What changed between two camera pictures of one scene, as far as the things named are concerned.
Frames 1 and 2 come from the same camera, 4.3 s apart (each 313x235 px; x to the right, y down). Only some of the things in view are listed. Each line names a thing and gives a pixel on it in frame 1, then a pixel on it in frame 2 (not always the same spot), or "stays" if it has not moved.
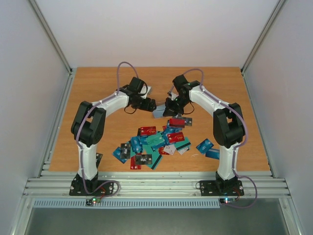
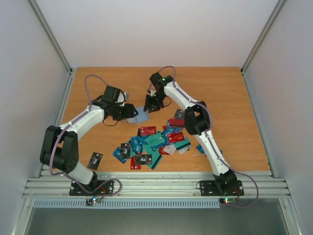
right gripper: (171, 107) to (151, 105)
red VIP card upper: (148, 130) stays
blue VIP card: (136, 144) stays
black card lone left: (98, 158) stays
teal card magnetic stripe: (156, 157) stays
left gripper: (146, 106) to (129, 112)
